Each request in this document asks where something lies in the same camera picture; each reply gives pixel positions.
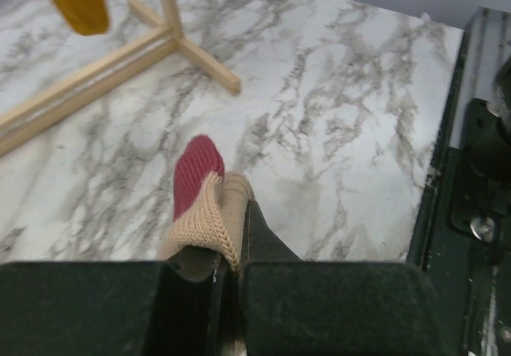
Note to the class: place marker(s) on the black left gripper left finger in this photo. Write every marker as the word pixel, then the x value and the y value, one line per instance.
pixel 160 307

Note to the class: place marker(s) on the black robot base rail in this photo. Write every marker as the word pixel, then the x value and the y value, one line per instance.
pixel 461 238

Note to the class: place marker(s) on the maroon cream striped sock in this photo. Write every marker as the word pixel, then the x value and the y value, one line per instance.
pixel 209 204

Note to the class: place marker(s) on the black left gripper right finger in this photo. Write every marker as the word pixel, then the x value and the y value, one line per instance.
pixel 297 307

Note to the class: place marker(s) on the wooden clothes rack frame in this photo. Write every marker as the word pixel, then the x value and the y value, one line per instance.
pixel 65 97

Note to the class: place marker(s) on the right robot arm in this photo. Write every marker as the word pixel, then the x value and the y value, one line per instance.
pixel 502 88

